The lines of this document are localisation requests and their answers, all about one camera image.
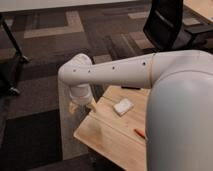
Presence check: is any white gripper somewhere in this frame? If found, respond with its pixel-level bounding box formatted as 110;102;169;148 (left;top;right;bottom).
69;84;97;114

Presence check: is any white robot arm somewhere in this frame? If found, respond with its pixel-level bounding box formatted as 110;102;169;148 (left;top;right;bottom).
58;50;213;171

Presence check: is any orange carrot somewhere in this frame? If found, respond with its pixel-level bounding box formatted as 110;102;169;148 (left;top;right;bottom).
134;129;146;139

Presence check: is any white sponge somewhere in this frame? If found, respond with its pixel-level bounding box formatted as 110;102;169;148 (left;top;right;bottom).
113;98;134;116

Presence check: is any black office chair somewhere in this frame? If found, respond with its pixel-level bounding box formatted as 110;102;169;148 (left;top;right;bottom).
143;0;213;56

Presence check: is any wooden desk in background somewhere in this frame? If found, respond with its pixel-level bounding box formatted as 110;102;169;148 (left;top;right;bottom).
184;0;213;23

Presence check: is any black rectangular block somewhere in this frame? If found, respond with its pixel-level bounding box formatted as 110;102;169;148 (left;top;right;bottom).
121;86;141;90

